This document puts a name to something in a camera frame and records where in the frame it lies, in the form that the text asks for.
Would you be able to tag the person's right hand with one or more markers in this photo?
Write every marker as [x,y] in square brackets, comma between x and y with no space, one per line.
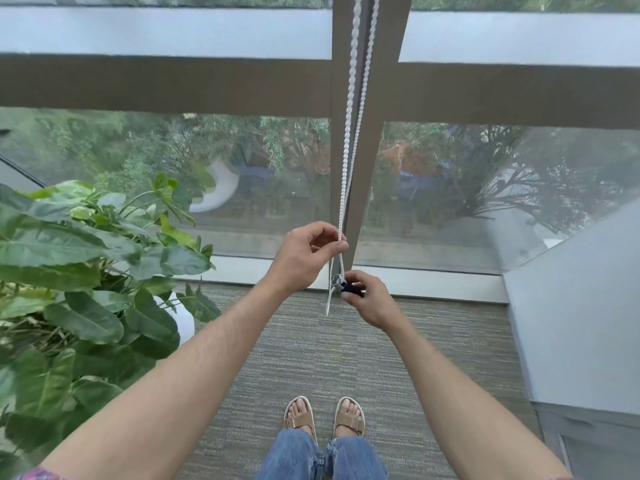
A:
[374,302]

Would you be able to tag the patterned red sleeve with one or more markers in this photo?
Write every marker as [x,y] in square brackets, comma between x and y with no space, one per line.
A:
[42,475]

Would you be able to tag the white plant pot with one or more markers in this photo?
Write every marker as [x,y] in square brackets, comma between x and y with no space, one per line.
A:
[182,319]

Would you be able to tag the person's left hand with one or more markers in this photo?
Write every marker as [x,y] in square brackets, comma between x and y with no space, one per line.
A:
[295,257]

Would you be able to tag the white window sill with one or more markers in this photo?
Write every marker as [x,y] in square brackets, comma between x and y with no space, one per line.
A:
[440,287]

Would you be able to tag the tan sandal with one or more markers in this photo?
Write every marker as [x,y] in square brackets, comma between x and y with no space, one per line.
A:
[300,419]
[349,418]

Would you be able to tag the brown window frame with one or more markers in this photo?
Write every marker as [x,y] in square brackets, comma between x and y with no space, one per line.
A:
[350,84]

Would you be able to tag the green leafy plant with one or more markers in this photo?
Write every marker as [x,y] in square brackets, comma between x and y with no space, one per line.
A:
[75,294]

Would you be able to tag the person's right forearm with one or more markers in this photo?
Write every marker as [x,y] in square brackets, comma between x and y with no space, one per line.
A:
[465,404]

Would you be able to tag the person's left forearm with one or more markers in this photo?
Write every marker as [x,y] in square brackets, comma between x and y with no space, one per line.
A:
[165,384]

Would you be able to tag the blue jeans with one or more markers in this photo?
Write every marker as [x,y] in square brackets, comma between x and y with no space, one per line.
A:
[320,457]

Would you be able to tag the person's right thumb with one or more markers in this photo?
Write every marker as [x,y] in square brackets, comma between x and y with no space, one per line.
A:
[361,277]

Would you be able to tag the grey cabinet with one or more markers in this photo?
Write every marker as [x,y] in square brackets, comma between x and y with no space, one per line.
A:
[580,314]

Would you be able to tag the person's left thumb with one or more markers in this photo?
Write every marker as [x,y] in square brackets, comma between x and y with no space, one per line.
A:
[330,252]

